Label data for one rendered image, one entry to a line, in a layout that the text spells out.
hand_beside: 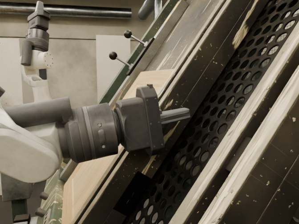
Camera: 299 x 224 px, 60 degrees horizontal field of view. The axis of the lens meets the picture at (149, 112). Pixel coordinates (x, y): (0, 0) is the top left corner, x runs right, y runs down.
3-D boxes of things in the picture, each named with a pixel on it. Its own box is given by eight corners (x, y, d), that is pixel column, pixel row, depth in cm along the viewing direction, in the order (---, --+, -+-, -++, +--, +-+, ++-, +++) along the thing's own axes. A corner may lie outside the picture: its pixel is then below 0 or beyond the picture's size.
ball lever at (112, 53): (132, 73, 116) (108, 58, 119) (136, 66, 117) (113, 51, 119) (130, 70, 113) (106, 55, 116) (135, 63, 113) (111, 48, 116)
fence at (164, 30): (68, 178, 115) (60, 174, 114) (184, 7, 121) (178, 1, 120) (67, 182, 111) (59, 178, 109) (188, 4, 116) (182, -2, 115)
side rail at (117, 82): (78, 166, 141) (60, 157, 138) (188, 4, 148) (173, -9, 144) (78, 170, 135) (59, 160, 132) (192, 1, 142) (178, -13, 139)
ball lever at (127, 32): (147, 51, 117) (123, 37, 120) (151, 44, 117) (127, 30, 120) (145, 48, 114) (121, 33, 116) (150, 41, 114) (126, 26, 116)
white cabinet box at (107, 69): (98, 144, 521) (95, 40, 495) (127, 143, 532) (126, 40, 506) (98, 153, 463) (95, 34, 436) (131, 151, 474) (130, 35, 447)
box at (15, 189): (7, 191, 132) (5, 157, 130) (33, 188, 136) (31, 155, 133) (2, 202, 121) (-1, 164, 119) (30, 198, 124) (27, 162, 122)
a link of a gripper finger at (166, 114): (191, 114, 46) (158, 120, 44) (183, 111, 49) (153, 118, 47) (190, 105, 45) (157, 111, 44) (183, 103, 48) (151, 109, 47)
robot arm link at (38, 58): (56, 45, 109) (55, 70, 107) (35, 47, 112) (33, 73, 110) (38, 33, 98) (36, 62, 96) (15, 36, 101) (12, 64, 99)
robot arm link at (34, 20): (42, 25, 116) (41, 50, 114) (21, 16, 109) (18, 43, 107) (58, 15, 108) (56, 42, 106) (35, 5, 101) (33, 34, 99)
